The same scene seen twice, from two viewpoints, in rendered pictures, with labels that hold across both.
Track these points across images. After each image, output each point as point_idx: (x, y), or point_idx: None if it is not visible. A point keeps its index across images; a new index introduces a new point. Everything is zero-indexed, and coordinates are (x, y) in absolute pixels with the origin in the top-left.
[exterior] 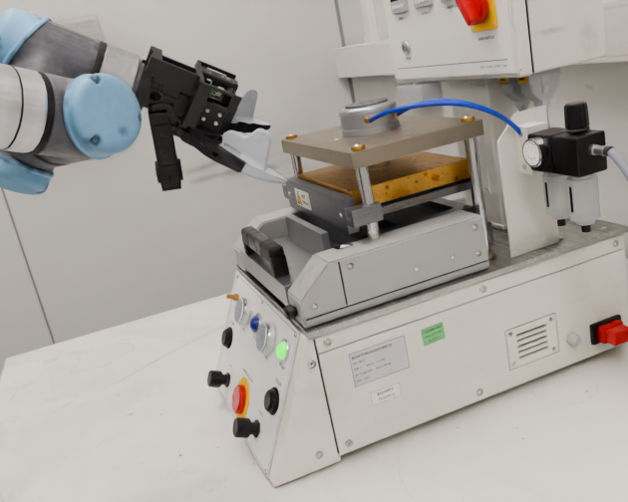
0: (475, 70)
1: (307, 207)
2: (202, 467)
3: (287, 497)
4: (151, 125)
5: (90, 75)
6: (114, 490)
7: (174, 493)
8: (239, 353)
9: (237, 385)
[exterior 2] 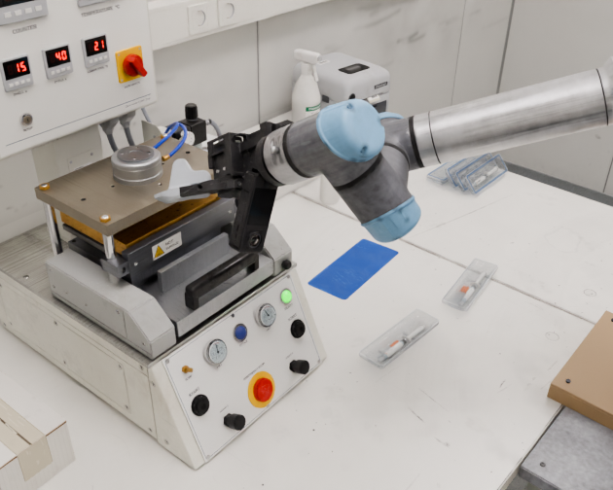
0: (121, 110)
1: (174, 247)
2: (321, 406)
3: (330, 350)
4: (277, 187)
5: (393, 113)
6: (368, 447)
7: (352, 407)
8: (229, 382)
9: (257, 385)
